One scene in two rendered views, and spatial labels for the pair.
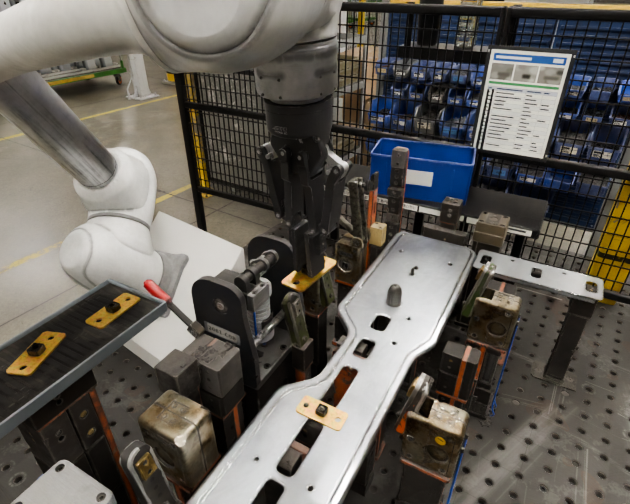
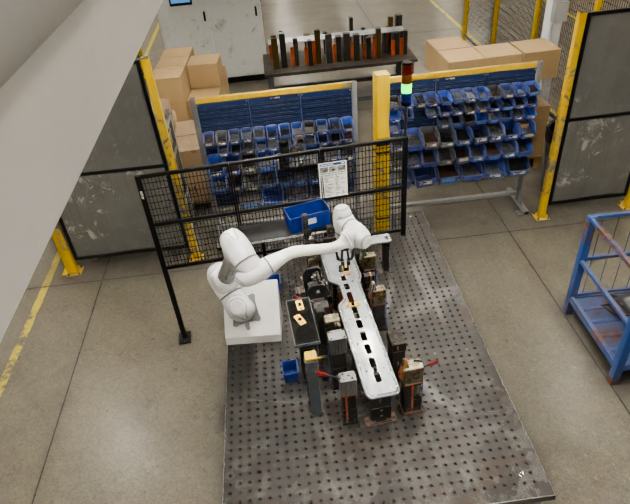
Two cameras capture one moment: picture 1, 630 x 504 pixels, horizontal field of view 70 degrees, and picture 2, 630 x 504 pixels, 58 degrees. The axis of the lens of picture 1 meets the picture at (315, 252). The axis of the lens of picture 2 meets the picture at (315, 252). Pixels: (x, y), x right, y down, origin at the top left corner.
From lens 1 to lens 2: 280 cm
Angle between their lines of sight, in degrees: 30
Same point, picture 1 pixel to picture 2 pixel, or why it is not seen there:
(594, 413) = (402, 275)
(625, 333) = (397, 244)
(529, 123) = (339, 184)
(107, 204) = (234, 286)
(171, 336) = (267, 324)
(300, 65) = not seen: hidden behind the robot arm
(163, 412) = (329, 318)
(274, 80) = not seen: hidden behind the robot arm
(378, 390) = (359, 293)
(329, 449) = (361, 309)
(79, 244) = (239, 304)
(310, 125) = not seen: hidden behind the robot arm
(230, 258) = (274, 285)
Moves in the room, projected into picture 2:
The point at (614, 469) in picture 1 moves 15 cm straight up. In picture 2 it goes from (413, 287) to (414, 270)
